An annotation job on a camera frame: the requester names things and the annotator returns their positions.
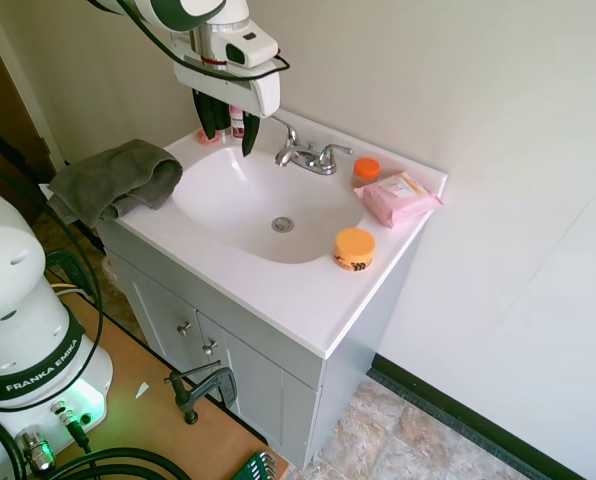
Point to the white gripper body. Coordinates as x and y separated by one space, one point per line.
258 92

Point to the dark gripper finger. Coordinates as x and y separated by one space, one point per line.
206 117
250 132

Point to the grey terry towel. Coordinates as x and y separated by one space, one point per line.
113 177

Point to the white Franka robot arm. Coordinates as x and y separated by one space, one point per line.
18 280

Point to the chrome sink drain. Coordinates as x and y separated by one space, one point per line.
283 224

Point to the pink deodorant stick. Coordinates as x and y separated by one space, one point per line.
237 124

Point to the brown jar with orange lid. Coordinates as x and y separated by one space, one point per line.
366 170

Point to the orange round tub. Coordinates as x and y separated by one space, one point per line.
354 247

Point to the pink wet wipes pack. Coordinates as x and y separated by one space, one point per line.
395 200

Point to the brown wooden door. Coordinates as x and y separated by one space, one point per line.
3 110

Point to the metal cabinet knob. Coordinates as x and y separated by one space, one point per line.
184 329
209 348

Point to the grey vanity cabinet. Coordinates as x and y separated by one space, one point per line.
258 380

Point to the black C-clamp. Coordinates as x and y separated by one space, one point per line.
225 385

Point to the white paper scrap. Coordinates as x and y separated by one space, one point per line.
143 390

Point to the green hex key set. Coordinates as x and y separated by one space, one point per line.
255 467

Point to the black floor baseboard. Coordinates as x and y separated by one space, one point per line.
478 415

